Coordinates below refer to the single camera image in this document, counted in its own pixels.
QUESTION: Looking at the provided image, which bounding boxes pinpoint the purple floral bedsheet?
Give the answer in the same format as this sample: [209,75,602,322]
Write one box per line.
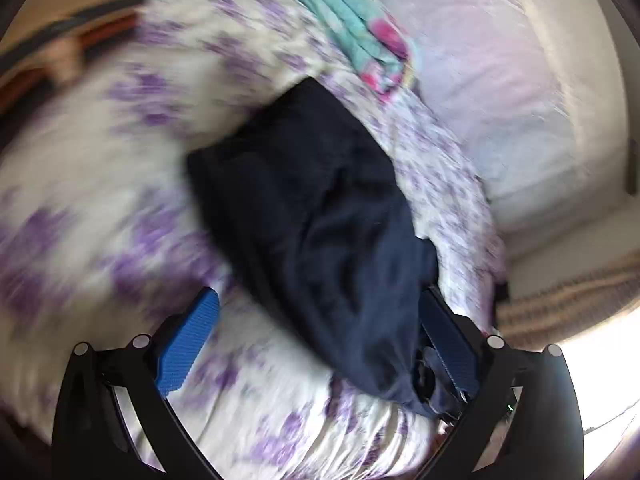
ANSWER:
[0,0,508,480]

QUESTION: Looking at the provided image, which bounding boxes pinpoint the navy blue pants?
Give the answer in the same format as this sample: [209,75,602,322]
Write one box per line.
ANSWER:
[186,76,467,422]

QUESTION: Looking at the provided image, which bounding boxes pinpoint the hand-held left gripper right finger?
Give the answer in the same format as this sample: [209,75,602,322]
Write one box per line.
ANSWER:
[417,285,586,480]

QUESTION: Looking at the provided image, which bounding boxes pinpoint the brown wooden furniture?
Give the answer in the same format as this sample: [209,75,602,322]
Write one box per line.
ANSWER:
[0,0,157,113]

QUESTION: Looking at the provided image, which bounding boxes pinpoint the white headboard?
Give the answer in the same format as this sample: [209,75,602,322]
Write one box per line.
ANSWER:
[350,0,637,263]

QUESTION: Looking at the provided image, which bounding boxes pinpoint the turquoise and pink cloth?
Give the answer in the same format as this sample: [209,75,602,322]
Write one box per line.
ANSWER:
[262,0,423,103]

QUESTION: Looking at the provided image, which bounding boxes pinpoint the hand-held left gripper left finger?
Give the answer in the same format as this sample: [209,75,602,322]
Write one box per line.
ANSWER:
[52,287,224,480]

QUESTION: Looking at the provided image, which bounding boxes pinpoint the beige striped cloth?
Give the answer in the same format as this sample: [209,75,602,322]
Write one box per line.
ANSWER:
[495,264,640,352]

